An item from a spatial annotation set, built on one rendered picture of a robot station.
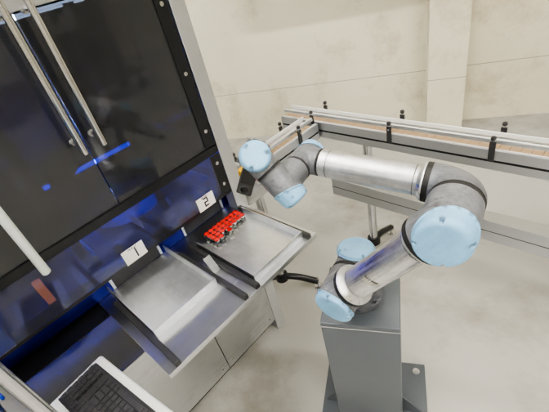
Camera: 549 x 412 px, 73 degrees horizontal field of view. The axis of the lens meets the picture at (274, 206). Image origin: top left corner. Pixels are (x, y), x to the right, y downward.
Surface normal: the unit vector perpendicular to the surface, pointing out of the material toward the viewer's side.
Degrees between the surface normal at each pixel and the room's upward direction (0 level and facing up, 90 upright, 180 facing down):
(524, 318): 0
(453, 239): 86
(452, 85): 90
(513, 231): 90
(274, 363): 0
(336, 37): 90
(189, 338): 0
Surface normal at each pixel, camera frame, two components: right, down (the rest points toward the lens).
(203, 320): -0.21, -0.79
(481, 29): -0.24, 0.61
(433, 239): -0.44, 0.52
